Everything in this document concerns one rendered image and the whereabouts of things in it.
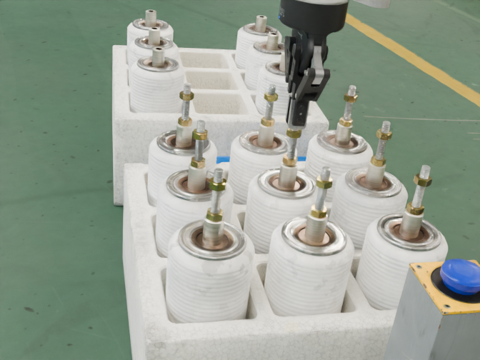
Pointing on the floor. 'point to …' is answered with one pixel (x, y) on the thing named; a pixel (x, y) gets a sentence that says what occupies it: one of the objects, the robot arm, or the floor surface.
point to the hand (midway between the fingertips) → (297, 111)
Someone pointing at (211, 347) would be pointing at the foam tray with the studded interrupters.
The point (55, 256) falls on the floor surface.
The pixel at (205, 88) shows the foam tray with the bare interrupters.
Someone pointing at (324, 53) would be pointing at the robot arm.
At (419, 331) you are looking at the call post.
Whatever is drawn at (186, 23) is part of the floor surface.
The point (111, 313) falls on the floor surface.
